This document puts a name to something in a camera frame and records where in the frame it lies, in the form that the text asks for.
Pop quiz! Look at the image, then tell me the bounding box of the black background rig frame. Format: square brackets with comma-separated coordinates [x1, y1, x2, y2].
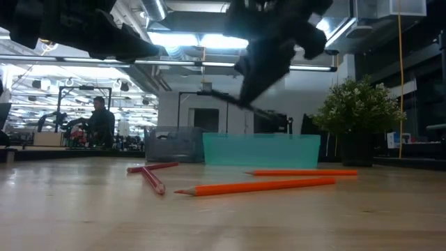
[55, 84, 113, 135]

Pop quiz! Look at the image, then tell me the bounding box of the teal plastic bin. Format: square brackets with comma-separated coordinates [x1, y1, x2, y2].
[202, 132, 321, 170]

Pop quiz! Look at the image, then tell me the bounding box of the round ceiling fixture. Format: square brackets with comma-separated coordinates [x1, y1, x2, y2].
[344, 20, 374, 40]

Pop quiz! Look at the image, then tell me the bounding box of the small green potted plant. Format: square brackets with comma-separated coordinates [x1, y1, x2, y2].
[312, 75, 408, 167]

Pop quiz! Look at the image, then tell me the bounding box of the orange pencil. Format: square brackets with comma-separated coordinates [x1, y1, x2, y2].
[245, 168, 359, 177]
[173, 176, 337, 197]

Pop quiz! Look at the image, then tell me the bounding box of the red pencil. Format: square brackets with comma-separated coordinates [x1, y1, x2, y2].
[126, 161, 180, 174]
[140, 166, 167, 196]

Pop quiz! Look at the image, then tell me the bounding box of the white ceiling unit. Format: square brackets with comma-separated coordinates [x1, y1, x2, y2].
[353, 0, 428, 19]

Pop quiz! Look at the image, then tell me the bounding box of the silver ceiling duct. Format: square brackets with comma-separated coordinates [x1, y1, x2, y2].
[139, 0, 168, 22]

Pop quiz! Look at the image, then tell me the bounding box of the long white tube light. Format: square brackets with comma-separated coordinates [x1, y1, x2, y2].
[0, 54, 338, 73]

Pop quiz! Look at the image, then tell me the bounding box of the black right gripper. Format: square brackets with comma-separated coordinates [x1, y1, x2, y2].
[224, 0, 334, 105]

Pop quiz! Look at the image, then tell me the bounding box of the white blue box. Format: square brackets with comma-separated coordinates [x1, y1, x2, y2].
[385, 131, 413, 150]

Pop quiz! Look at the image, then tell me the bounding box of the person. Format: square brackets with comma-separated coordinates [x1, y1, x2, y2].
[66, 96, 116, 149]

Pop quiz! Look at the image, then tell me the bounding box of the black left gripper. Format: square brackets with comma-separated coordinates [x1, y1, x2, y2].
[34, 0, 163, 61]

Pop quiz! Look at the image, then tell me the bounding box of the grey plastic bin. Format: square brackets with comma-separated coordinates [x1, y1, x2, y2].
[144, 125, 207, 164]

